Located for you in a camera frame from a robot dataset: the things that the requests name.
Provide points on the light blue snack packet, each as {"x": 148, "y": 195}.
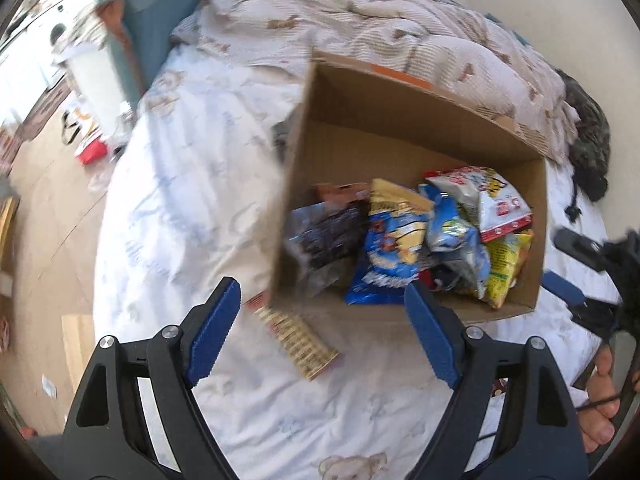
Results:
{"x": 450, "y": 225}

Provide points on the white red snack packet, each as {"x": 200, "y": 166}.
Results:
{"x": 480, "y": 195}

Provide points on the striped bear-print blanket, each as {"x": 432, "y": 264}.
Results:
{"x": 375, "y": 25}

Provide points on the white paper scrap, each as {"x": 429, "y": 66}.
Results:
{"x": 50, "y": 385}

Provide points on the dark furry cloth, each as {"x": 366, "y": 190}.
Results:
{"x": 592, "y": 140}

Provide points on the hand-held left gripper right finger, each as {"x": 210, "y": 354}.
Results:
{"x": 432, "y": 335}

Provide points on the person's right hand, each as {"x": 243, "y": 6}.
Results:
{"x": 600, "y": 425}

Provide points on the teal cushion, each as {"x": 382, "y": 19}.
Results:
{"x": 150, "y": 30}

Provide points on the black clear snack packet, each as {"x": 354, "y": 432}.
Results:
{"x": 325, "y": 240}

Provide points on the cardboard box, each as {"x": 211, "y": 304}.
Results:
{"x": 380, "y": 145}

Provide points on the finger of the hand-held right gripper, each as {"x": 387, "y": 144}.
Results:
{"x": 565, "y": 287}
{"x": 577, "y": 247}

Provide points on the grey cloth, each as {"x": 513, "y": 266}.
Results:
{"x": 282, "y": 140}

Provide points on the wooden shelf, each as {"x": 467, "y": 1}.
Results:
{"x": 7, "y": 240}

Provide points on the red white bag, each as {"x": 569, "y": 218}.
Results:
{"x": 92, "y": 152}

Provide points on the wooden board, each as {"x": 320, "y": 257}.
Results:
{"x": 77, "y": 350}

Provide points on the yellow snack packet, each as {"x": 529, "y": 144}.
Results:
{"x": 505, "y": 265}

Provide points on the orange snack packet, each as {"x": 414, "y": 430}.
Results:
{"x": 345, "y": 192}

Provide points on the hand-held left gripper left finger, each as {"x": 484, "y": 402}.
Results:
{"x": 215, "y": 330}

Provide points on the patterned rug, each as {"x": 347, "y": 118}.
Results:
{"x": 45, "y": 110}

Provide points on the beige cracker packet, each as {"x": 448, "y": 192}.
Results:
{"x": 295, "y": 335}

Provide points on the white cabinet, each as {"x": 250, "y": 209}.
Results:
{"x": 95, "y": 85}

